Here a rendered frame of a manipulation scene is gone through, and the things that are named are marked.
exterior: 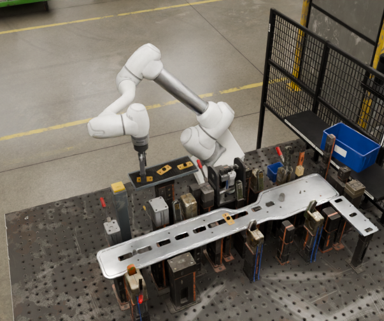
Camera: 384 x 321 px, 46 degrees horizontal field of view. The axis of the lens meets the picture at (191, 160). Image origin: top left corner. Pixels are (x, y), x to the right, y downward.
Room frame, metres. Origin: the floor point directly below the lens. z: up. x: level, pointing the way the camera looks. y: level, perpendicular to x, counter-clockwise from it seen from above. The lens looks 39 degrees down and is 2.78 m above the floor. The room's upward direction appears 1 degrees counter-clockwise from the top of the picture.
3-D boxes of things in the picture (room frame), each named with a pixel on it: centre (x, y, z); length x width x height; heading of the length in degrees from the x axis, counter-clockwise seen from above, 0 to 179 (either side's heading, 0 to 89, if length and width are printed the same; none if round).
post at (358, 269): (1.57, -0.91, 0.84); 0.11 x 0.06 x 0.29; 25
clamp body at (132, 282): (1.24, 0.26, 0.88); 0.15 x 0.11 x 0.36; 25
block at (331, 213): (1.71, -0.76, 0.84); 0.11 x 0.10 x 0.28; 25
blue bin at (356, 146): (2.15, -0.96, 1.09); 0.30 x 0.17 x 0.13; 35
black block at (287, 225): (1.62, -0.51, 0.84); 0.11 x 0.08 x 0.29; 25
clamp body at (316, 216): (1.64, -0.65, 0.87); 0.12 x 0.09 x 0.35; 25
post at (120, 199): (1.76, 0.39, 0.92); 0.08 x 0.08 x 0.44; 25
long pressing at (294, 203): (1.64, -0.18, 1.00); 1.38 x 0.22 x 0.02; 115
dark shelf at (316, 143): (2.22, -0.93, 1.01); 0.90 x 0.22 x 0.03; 25
